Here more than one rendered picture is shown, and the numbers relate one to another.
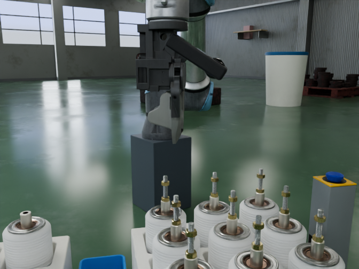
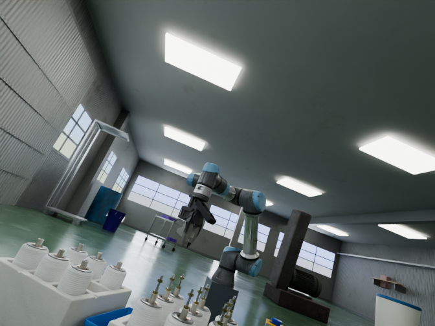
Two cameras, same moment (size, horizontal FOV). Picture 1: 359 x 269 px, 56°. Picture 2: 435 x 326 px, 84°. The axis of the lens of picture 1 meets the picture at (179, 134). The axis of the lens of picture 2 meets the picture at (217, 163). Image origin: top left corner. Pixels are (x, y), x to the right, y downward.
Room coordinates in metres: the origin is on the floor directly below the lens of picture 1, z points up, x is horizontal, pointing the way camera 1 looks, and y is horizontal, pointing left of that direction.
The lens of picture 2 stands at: (-0.27, -0.52, 0.49)
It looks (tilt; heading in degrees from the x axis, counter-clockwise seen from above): 18 degrees up; 30
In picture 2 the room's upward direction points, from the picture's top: 21 degrees clockwise
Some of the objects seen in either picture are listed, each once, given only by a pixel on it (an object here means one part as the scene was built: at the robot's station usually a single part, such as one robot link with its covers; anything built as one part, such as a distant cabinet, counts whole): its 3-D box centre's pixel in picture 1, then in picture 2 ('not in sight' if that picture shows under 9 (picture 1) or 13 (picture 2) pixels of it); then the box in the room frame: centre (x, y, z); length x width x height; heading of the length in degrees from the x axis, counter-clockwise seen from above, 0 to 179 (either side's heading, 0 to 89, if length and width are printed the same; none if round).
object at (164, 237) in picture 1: (176, 237); (164, 298); (0.62, 0.01, 0.25); 0.08 x 0.08 x 0.01
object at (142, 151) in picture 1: (161, 171); (214, 308); (1.35, 0.08, 0.15); 0.18 x 0.18 x 0.30; 36
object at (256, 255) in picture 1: (256, 256); (184, 314); (0.53, -0.13, 0.26); 0.02 x 0.02 x 0.03
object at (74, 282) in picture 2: not in sight; (68, 294); (0.44, 0.28, 0.16); 0.10 x 0.10 x 0.18
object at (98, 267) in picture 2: not in sight; (87, 279); (0.65, 0.44, 0.16); 0.10 x 0.10 x 0.18
